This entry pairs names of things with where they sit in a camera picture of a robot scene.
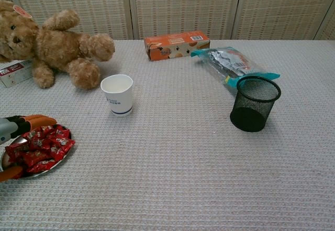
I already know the orange biscuit box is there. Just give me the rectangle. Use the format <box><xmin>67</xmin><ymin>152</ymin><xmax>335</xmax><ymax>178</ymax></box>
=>
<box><xmin>143</xmin><ymin>30</ymin><xmax>211</xmax><ymax>62</ymax></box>

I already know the small red white box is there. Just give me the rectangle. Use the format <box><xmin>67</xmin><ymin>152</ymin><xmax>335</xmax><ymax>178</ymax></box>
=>
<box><xmin>0</xmin><ymin>60</ymin><xmax>34</xmax><ymax>88</ymax></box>

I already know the white woven tablecloth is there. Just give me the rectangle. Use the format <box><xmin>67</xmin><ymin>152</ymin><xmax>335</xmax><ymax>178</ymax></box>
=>
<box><xmin>0</xmin><ymin>39</ymin><xmax>335</xmax><ymax>231</ymax></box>

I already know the white paper cup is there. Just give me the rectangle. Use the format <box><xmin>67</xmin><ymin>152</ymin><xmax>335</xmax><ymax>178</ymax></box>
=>
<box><xmin>100</xmin><ymin>74</ymin><xmax>134</xmax><ymax>117</ymax></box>

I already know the red wrapped candy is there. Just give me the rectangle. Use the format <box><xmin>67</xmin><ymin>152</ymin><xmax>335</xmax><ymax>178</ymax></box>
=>
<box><xmin>4</xmin><ymin>144</ymin><xmax>28</xmax><ymax>161</ymax></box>
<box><xmin>22</xmin><ymin>151</ymin><xmax>53</xmax><ymax>167</ymax></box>
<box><xmin>51</xmin><ymin>134</ymin><xmax>76</xmax><ymax>155</ymax></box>
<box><xmin>53</xmin><ymin>125</ymin><xmax>71</xmax><ymax>137</ymax></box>
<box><xmin>26</xmin><ymin>136</ymin><xmax>52</xmax><ymax>152</ymax></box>
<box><xmin>48</xmin><ymin>148</ymin><xmax>66</xmax><ymax>163</ymax></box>
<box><xmin>31</xmin><ymin>125</ymin><xmax>56</xmax><ymax>138</ymax></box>
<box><xmin>27</xmin><ymin>161</ymin><xmax>63</xmax><ymax>174</ymax></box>

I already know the woven folding screen panel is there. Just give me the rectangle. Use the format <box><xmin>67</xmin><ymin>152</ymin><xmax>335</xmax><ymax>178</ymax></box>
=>
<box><xmin>314</xmin><ymin>13</ymin><xmax>335</xmax><ymax>41</ymax></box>
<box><xmin>128</xmin><ymin>0</ymin><xmax>243</xmax><ymax>40</ymax></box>
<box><xmin>232</xmin><ymin>0</ymin><xmax>335</xmax><ymax>40</ymax></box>
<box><xmin>0</xmin><ymin>0</ymin><xmax>133</xmax><ymax>40</ymax></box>

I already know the brown teddy bear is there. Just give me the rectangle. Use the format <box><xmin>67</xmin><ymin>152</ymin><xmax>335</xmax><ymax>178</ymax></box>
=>
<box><xmin>0</xmin><ymin>0</ymin><xmax>116</xmax><ymax>90</ymax></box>

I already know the teal snack packet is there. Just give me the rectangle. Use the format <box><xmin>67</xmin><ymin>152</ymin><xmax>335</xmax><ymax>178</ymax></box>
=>
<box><xmin>190</xmin><ymin>46</ymin><xmax>281</xmax><ymax>95</ymax></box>

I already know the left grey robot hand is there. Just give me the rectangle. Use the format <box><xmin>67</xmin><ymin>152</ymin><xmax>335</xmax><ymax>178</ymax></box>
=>
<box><xmin>0</xmin><ymin>114</ymin><xmax>57</xmax><ymax>182</ymax></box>

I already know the round metal plate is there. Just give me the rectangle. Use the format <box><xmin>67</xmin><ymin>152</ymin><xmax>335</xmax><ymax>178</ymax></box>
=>
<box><xmin>0</xmin><ymin>128</ymin><xmax>74</xmax><ymax>181</ymax></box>

